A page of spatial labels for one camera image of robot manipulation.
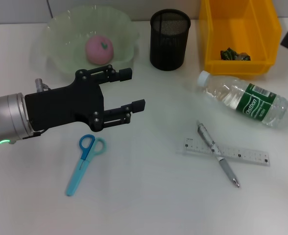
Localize yellow plastic bin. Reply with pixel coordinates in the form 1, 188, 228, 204
199, 0, 283, 79

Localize translucent green fruit bowl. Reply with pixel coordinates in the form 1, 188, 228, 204
30, 6, 140, 76

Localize green plastic wrapper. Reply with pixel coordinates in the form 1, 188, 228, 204
219, 47, 252, 62

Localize blue scissors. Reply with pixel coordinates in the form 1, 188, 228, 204
65, 134, 107, 197

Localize clear plastic ruler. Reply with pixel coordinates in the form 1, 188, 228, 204
175, 137, 270, 167

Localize pink peach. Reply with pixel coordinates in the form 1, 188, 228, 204
85, 34, 115, 66

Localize clear green-label water bottle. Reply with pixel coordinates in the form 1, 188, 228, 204
197, 70, 288, 128

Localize black mesh pen holder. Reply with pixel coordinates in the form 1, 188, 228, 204
149, 9, 192, 72

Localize silver ballpoint pen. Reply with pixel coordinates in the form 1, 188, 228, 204
196, 121, 241, 188

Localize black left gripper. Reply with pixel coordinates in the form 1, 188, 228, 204
24, 64, 146, 133

